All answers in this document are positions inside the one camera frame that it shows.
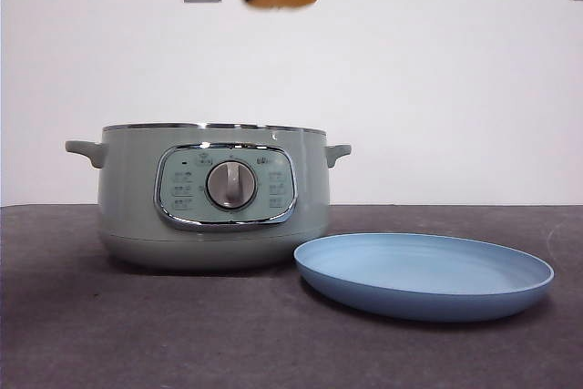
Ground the pale green electric steamer pot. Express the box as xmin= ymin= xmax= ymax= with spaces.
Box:
xmin=65 ymin=122 xmax=353 ymax=271

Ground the blue round plate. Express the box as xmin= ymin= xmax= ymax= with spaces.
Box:
xmin=293 ymin=232 xmax=556 ymax=322

